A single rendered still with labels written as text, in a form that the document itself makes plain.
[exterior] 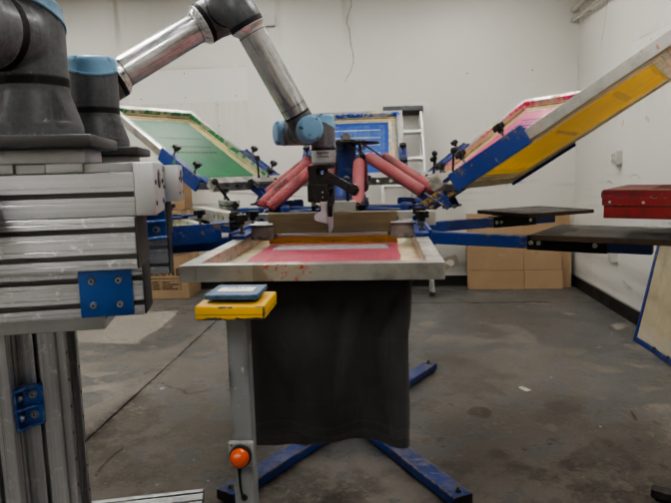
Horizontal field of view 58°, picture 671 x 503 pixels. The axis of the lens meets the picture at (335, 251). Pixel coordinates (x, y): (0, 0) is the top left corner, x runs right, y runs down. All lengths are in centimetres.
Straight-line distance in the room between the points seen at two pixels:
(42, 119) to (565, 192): 557
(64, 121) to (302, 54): 514
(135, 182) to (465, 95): 522
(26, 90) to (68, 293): 35
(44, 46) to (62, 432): 79
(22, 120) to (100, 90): 53
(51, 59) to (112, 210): 26
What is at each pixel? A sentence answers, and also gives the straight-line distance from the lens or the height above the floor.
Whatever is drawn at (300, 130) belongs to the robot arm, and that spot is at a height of 130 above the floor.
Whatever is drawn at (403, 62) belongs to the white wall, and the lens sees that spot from 611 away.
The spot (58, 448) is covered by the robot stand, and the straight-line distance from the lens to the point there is 148.
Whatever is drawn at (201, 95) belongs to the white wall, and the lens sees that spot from 632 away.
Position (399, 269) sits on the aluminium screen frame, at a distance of 131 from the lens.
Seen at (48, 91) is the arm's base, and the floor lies 133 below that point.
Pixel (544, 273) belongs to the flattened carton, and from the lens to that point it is 616.
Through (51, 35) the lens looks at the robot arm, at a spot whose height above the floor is 142.
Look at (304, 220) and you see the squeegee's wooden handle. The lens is 191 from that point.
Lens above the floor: 119
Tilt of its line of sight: 8 degrees down
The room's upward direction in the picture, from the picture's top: 2 degrees counter-clockwise
